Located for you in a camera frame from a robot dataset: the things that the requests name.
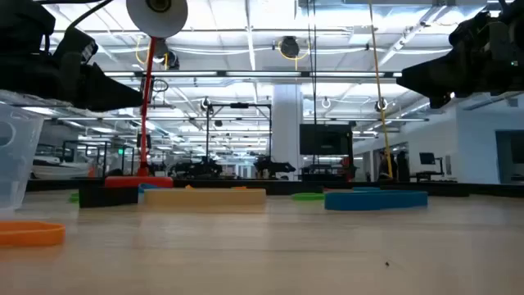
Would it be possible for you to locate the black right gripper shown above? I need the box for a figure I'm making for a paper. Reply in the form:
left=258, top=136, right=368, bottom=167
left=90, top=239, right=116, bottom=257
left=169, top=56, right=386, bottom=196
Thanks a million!
left=395, top=0, right=524, bottom=109

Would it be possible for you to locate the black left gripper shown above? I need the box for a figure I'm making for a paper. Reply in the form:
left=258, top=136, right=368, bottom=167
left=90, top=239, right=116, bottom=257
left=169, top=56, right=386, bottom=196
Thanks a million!
left=0, top=0, right=144, bottom=112

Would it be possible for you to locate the black block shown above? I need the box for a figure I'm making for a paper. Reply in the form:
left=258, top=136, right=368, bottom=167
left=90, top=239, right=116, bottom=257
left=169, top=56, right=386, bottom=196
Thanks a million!
left=79, top=186, right=139, bottom=209

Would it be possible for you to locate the wide blue rubber band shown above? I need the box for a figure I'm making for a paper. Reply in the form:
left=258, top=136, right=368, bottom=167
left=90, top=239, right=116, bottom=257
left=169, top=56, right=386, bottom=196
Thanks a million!
left=324, top=189, right=429, bottom=212

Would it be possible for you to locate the wide orange rubber band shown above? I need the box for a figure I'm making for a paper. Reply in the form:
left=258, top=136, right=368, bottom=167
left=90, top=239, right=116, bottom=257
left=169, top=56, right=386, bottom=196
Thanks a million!
left=0, top=220, right=66, bottom=248

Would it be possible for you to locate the clear plastic bin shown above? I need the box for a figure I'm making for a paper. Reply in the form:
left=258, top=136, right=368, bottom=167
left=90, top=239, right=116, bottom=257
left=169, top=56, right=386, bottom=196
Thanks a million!
left=0, top=92, right=45, bottom=212

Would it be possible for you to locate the red desk lamp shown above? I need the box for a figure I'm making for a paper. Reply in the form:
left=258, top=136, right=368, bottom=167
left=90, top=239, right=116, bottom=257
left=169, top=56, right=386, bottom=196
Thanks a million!
left=104, top=0, right=189, bottom=190

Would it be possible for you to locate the white covered object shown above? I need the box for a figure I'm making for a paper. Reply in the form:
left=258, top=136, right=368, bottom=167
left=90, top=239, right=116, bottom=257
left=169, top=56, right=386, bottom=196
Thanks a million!
left=31, top=154, right=92, bottom=180

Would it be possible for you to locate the person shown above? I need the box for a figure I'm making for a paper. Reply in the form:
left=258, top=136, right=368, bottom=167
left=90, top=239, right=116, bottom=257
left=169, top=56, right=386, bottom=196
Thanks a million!
left=378, top=151, right=396, bottom=181
left=395, top=150, right=411, bottom=181

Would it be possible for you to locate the large black monitor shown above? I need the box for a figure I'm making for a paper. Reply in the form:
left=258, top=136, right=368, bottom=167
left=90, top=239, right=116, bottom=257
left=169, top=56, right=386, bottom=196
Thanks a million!
left=299, top=123, right=354, bottom=156

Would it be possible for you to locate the black ceiling cable reel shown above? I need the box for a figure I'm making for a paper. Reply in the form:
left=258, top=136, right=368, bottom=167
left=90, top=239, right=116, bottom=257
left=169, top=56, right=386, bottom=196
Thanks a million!
left=155, top=39, right=181, bottom=70
left=279, top=35, right=301, bottom=59

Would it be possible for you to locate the yellow hanging cable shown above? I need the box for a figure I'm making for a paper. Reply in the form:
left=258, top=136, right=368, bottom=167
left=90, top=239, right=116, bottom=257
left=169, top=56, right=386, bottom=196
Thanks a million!
left=368, top=0, right=395, bottom=180

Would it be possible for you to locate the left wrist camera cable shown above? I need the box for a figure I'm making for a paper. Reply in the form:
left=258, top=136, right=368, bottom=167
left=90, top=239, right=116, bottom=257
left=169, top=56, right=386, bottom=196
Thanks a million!
left=65, top=0, right=115, bottom=32

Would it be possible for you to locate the black gantry frame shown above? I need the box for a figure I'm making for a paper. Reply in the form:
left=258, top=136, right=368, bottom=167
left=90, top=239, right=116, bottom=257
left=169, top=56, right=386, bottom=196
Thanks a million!
left=206, top=102, right=273, bottom=165

